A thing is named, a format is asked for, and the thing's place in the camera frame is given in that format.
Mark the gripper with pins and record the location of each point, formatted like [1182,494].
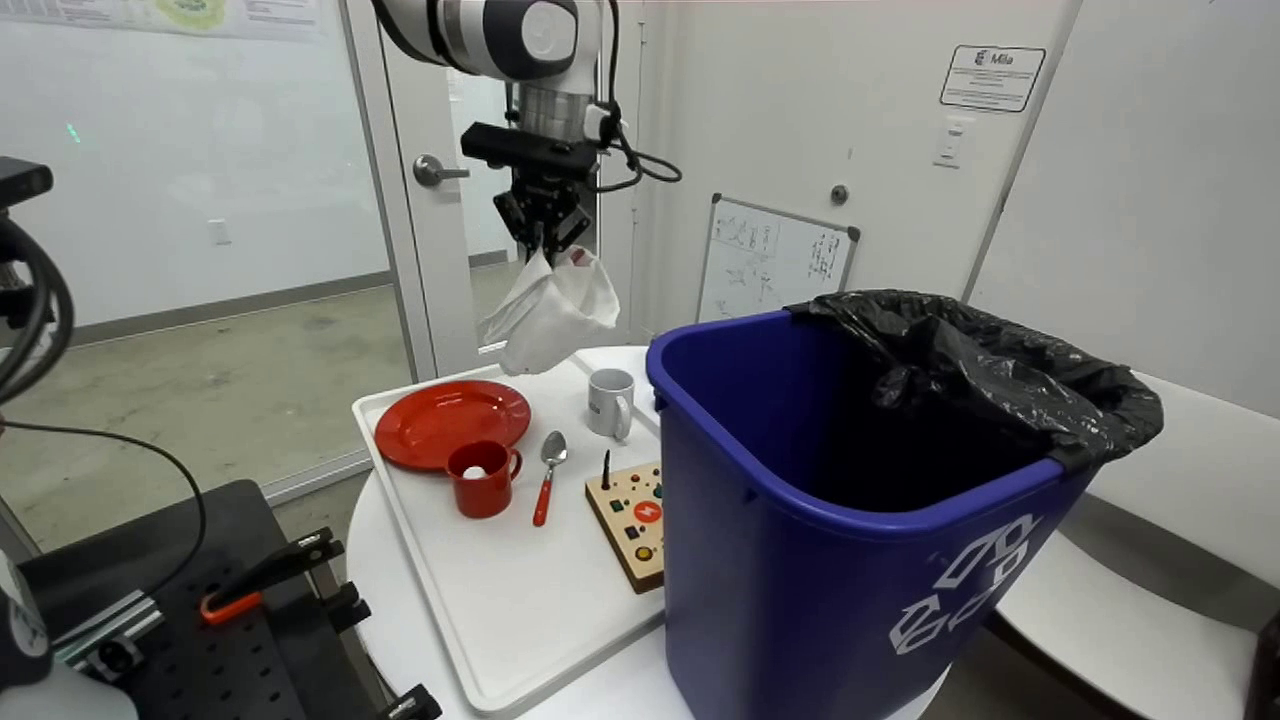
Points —
[548,192]

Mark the white tea towel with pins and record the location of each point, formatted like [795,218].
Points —
[550,315]

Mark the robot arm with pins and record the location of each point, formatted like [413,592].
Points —
[500,35]

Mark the blue trash bin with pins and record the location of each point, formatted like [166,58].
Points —
[780,600]

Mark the black trash bag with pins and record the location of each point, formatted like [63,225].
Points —
[1000,370]

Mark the glass door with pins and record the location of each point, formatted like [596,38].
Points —
[440,260]

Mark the white mug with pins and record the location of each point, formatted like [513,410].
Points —
[607,400]

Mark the red plate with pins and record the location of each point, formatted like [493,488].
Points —
[440,420]

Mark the whiteboard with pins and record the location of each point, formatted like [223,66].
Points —
[770,260]

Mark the red mug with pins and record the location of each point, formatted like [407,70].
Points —
[485,495]

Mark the wooden button board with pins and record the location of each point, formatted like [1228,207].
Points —
[630,525]

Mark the white tray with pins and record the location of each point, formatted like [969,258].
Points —
[520,590]

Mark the black clamp with orange grip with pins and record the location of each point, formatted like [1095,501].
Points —
[265,575]

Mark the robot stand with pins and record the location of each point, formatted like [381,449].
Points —
[240,660]

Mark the white table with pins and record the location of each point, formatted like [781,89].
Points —
[1180,560]

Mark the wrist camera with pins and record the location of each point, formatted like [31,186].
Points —
[530,148]

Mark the wall socket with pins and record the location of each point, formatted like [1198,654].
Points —
[219,232]

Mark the light switch plate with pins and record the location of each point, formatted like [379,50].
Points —
[952,142]

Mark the wall poster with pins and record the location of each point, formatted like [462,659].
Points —
[150,15]

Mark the wall sign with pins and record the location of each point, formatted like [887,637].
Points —
[992,78]

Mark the camera on mount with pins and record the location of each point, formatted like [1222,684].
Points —
[20,183]

